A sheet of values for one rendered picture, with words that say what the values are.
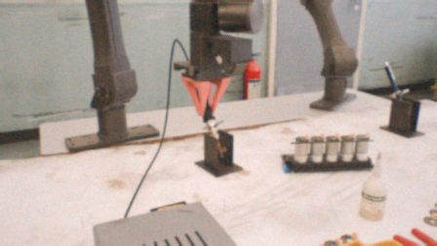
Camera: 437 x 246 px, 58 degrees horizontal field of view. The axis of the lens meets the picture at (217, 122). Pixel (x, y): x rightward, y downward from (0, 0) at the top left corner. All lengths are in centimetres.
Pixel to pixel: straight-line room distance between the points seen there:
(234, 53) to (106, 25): 30
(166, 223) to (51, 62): 285
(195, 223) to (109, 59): 50
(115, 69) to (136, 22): 242
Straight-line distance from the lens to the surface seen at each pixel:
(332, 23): 124
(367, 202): 61
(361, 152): 76
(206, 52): 68
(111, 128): 88
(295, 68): 385
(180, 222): 40
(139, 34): 326
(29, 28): 317
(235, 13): 66
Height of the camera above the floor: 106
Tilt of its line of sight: 18 degrees down
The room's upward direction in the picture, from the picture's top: straight up
